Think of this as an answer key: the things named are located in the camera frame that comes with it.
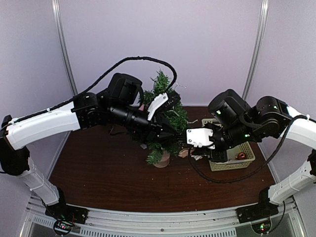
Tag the red bauble ornament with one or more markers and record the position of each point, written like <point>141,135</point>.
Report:
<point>241,156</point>

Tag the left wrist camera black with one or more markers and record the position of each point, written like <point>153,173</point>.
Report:
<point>163,102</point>

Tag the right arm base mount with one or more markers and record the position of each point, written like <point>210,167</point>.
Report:
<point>263,209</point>

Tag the front aluminium rail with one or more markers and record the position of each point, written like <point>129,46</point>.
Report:
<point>208,223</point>

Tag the aluminium frame post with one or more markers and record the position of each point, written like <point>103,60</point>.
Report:
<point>262,24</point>
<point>62,42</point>

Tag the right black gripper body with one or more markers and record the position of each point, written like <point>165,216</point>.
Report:
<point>221,157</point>

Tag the beige plastic basket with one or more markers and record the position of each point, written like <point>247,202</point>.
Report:
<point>232,162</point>

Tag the small green christmas tree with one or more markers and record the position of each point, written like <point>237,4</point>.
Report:
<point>160,153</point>

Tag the white round ornament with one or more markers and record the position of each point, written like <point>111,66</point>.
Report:
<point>185,151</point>

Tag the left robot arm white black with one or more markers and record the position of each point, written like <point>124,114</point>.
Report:
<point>112,105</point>

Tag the right aluminium frame post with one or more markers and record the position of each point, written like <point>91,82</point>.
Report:
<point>262,24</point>

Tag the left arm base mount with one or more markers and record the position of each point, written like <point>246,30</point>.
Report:
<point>64,212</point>

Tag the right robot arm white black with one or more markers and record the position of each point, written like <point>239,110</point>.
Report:
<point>270,117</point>

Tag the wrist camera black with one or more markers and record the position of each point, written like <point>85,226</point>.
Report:
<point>163,102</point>
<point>197,138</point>

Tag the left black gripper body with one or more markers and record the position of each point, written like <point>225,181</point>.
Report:
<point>155,125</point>

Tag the left aluminium frame post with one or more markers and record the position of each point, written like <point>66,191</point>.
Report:
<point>62,42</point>

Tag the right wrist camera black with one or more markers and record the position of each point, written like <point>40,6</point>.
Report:
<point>197,138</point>

